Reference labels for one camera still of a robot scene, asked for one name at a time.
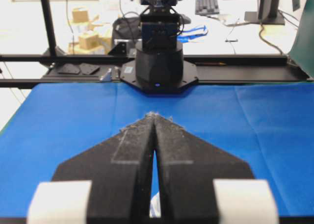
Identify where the black aluminium frame rail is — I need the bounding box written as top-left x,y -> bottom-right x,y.
0,55 -> 314,92

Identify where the white blue striped towel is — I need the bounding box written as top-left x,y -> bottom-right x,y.
150,192 -> 161,218

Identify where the cardboard box lower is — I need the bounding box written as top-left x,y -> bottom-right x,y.
78,33 -> 100,50

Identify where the green mat edge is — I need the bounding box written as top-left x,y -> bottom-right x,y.
281,0 -> 314,82

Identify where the blue table cloth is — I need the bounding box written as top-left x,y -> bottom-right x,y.
0,83 -> 314,217

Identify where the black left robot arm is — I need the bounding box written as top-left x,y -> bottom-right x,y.
120,0 -> 198,93

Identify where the black monitor stand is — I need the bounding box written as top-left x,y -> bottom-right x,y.
244,0 -> 285,25

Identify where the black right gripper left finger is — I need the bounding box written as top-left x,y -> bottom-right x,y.
26,118 -> 154,224

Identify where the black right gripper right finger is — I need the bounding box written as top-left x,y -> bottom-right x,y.
154,116 -> 279,224

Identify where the cardboard box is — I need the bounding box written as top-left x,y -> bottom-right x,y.
78,33 -> 100,50
72,7 -> 89,23

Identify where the blue white lanyard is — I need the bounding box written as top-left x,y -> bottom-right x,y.
177,25 -> 209,44

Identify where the black vertical frame post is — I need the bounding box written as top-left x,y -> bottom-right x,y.
41,0 -> 56,56

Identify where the grey keyboard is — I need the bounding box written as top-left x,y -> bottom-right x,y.
195,0 -> 220,16

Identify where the cardboard box upper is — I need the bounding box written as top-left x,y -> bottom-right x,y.
72,7 -> 89,23

